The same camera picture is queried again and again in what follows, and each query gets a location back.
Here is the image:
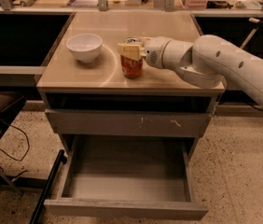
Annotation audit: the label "white ceramic bowl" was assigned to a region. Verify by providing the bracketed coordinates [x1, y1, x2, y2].
[66, 34, 103, 63]

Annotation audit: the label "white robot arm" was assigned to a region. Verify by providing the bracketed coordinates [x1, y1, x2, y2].
[118, 35, 263, 107]

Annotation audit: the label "open grey bottom drawer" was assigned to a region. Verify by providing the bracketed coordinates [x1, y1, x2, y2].
[45, 135, 208, 220]

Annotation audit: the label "red coke can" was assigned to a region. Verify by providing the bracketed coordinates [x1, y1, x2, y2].
[120, 37, 143, 78]

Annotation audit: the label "black floor cable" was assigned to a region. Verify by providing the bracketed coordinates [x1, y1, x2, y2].
[0, 121, 31, 162]

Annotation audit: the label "closed grey middle drawer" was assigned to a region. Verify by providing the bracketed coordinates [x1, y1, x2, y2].
[45, 109, 211, 137]

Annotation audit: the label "grey drawer cabinet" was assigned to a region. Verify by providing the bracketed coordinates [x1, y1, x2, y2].
[37, 11, 224, 152]

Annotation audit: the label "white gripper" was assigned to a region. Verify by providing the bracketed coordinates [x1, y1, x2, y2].
[118, 36, 171, 69]

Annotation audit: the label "white stick with black tip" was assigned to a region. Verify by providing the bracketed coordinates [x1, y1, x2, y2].
[241, 17, 263, 49]

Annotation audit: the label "black items on far desk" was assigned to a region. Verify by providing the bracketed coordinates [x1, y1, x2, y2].
[206, 0, 233, 8]

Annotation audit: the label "black metal leg bar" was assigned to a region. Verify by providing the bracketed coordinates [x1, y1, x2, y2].
[29, 149, 67, 224]

